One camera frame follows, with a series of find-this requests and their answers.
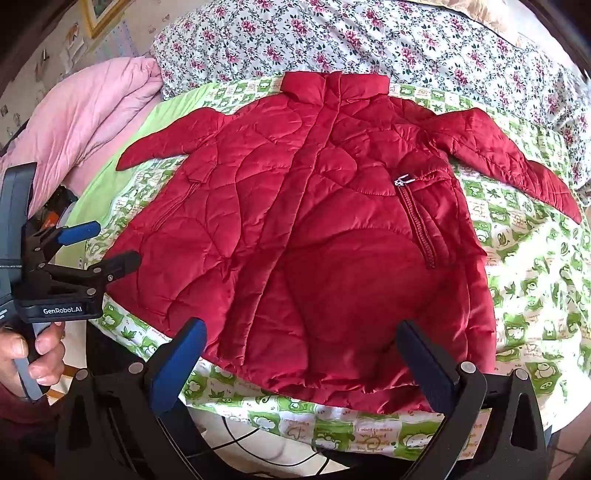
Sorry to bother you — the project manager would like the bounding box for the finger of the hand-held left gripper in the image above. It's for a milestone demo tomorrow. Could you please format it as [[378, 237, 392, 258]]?
[[41, 251, 142, 296], [28, 220, 102, 265]]

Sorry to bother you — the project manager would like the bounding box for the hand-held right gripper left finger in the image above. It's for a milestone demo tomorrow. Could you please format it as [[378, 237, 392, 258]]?
[[55, 318, 208, 480]]

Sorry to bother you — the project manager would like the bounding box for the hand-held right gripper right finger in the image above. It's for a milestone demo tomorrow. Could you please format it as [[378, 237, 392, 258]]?
[[397, 320, 551, 480]]

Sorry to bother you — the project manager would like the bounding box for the red quilted jacket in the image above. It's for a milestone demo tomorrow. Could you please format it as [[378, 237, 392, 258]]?
[[115, 71, 583, 414]]

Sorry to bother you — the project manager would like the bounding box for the person's left forearm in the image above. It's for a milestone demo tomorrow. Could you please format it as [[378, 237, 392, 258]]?
[[0, 382, 63, 480]]

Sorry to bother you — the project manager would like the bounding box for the person's left hand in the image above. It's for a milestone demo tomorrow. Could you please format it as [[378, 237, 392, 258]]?
[[0, 320, 66, 398]]

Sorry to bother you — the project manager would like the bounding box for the white fan guard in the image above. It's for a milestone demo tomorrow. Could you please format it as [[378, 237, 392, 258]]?
[[198, 405, 338, 480]]

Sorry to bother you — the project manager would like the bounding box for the green printed blanket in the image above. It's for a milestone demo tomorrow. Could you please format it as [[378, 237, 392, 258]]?
[[65, 76, 591, 462]]

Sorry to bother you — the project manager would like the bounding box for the pink quilt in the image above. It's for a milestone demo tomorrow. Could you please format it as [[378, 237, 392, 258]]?
[[0, 57, 165, 222]]

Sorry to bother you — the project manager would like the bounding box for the white floral quilt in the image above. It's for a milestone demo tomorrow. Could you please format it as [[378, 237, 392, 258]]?
[[152, 0, 591, 205]]

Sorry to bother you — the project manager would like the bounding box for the tan pillow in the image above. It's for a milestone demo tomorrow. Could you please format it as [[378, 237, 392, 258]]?
[[464, 0, 515, 29]]

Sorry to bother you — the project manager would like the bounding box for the framed wall picture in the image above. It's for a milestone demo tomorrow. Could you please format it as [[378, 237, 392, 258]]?
[[83, 0, 136, 38]]

